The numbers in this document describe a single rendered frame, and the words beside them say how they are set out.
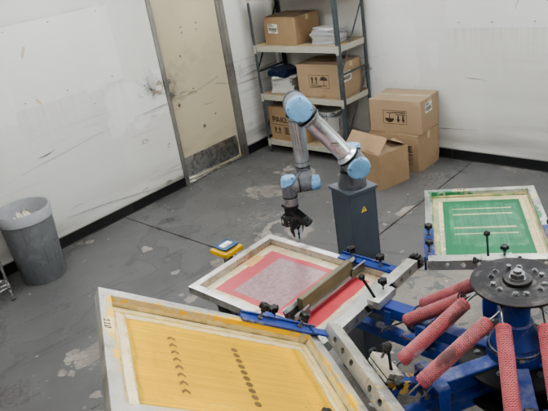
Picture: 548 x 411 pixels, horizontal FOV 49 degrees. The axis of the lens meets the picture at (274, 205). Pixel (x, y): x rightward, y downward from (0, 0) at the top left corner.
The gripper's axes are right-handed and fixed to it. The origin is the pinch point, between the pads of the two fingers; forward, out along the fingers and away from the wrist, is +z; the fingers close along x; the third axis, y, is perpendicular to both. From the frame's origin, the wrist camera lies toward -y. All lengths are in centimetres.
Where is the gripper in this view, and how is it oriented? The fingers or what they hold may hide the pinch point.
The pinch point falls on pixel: (298, 240)
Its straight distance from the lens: 309.7
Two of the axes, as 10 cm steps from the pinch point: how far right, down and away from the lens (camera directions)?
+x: -6.6, 4.0, -6.3
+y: -7.4, -2.0, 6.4
